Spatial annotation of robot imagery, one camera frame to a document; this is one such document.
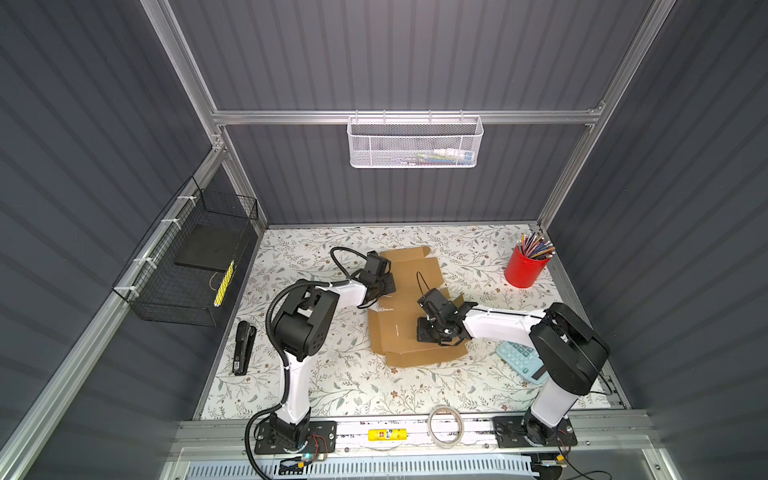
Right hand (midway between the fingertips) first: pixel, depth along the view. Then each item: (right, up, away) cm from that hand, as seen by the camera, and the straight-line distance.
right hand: (421, 335), depth 91 cm
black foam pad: (-55, +27, -15) cm, 64 cm away
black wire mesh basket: (-62, +17, -24) cm, 69 cm away
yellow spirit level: (-10, -19, -19) cm, 29 cm away
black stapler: (-52, -1, -7) cm, 52 cm away
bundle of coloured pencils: (+38, +28, +5) cm, 47 cm away
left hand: (-10, +16, +11) cm, 22 cm away
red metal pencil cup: (+34, +20, +8) cm, 41 cm away
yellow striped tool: (-49, +17, -22) cm, 57 cm away
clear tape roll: (+1, -20, -19) cm, 27 cm away
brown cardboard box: (-9, +3, +2) cm, 10 cm away
